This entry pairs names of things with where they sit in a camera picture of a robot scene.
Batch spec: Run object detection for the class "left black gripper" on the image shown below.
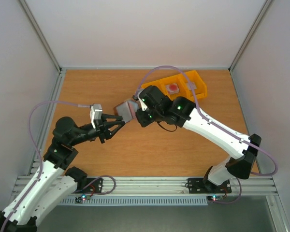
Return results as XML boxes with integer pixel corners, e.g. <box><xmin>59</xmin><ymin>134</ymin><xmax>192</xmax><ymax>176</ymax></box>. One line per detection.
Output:
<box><xmin>70</xmin><ymin>113</ymin><xmax>125</xmax><ymax>145</ymax></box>

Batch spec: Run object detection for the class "brown leather card holder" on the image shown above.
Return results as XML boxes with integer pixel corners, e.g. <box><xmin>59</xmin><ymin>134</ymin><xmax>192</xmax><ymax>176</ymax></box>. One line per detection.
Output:
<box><xmin>114</xmin><ymin>99</ymin><xmax>140</xmax><ymax>123</ymax></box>

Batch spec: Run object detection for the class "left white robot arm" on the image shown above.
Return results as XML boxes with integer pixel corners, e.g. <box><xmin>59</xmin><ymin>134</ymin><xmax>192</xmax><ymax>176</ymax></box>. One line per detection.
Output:
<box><xmin>0</xmin><ymin>114</ymin><xmax>125</xmax><ymax>232</ymax></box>

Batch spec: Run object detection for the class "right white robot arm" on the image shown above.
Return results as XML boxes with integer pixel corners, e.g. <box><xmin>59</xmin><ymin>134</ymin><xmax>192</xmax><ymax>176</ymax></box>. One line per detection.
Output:
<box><xmin>136</xmin><ymin>86</ymin><xmax>261</xmax><ymax>192</ymax></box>

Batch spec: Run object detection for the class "red circle card stack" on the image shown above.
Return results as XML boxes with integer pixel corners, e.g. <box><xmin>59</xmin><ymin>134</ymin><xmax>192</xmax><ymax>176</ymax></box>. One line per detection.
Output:
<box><xmin>166</xmin><ymin>83</ymin><xmax>179</xmax><ymax>95</ymax></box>

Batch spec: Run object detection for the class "grey white card stack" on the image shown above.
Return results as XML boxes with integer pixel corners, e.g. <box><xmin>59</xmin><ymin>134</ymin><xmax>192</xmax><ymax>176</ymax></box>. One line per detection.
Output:
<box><xmin>186</xmin><ymin>82</ymin><xmax>197</xmax><ymax>90</ymax></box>

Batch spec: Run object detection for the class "yellow three-compartment bin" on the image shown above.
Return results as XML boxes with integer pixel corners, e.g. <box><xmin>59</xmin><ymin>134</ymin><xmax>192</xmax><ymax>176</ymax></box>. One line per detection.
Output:
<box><xmin>141</xmin><ymin>70</ymin><xmax>207</xmax><ymax>102</ymax></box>

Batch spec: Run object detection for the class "left circuit board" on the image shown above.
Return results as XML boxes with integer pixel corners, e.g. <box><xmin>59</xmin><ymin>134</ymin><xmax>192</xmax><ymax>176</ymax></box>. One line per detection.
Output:
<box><xmin>74</xmin><ymin>195</ymin><xmax>91</xmax><ymax>203</ymax></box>

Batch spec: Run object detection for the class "circuit board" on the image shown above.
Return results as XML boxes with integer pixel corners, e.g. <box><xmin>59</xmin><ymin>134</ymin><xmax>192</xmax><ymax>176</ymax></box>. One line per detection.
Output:
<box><xmin>74</xmin><ymin>195</ymin><xmax>91</xmax><ymax>203</ymax></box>
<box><xmin>207</xmin><ymin>195</ymin><xmax>224</xmax><ymax>202</ymax></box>

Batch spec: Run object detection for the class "right circuit board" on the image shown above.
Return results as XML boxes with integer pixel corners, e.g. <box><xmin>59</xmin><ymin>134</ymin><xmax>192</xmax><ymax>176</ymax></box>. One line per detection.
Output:
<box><xmin>207</xmin><ymin>195</ymin><xmax>224</xmax><ymax>202</ymax></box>

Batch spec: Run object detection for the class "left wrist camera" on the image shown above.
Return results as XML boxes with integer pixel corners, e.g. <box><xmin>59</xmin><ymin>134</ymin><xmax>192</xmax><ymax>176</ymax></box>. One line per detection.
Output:
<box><xmin>89</xmin><ymin>104</ymin><xmax>103</xmax><ymax>129</ymax></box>

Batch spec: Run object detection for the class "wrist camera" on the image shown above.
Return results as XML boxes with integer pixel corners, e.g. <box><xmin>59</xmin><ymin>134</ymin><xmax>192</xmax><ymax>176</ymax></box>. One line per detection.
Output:
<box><xmin>89</xmin><ymin>104</ymin><xmax>103</xmax><ymax>129</ymax></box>
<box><xmin>132</xmin><ymin>88</ymin><xmax>148</xmax><ymax>111</ymax></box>

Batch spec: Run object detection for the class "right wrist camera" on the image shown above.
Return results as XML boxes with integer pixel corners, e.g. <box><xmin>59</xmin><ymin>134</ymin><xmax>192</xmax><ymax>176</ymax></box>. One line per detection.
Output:
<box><xmin>132</xmin><ymin>88</ymin><xmax>148</xmax><ymax>111</ymax></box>

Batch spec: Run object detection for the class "aluminium front rail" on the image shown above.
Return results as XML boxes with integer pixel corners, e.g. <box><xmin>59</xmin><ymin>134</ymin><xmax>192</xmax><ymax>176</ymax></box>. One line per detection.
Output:
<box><xmin>12</xmin><ymin>175</ymin><xmax>278</xmax><ymax>196</ymax></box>

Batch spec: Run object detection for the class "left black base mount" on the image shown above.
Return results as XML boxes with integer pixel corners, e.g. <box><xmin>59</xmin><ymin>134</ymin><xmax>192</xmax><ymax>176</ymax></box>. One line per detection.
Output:
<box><xmin>73</xmin><ymin>177</ymin><xmax>103</xmax><ymax>194</ymax></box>

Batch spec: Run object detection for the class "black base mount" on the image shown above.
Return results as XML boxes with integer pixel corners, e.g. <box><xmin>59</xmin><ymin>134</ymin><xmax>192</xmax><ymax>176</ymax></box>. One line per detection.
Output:
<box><xmin>185</xmin><ymin>177</ymin><xmax>232</xmax><ymax>194</ymax></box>
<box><xmin>73</xmin><ymin>177</ymin><xmax>103</xmax><ymax>194</ymax></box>

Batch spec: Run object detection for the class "grey slotted cable duct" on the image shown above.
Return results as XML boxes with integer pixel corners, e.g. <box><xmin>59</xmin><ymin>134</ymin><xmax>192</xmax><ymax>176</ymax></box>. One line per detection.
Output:
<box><xmin>59</xmin><ymin>196</ymin><xmax>208</xmax><ymax>206</ymax></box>

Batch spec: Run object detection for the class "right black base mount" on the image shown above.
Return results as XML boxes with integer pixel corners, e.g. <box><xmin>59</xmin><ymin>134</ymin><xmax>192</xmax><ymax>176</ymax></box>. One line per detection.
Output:
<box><xmin>185</xmin><ymin>177</ymin><xmax>232</xmax><ymax>194</ymax></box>

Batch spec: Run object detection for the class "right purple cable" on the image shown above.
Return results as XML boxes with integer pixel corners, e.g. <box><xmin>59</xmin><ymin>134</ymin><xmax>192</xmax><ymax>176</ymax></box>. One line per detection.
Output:
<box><xmin>135</xmin><ymin>65</ymin><xmax>279</xmax><ymax>206</ymax></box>

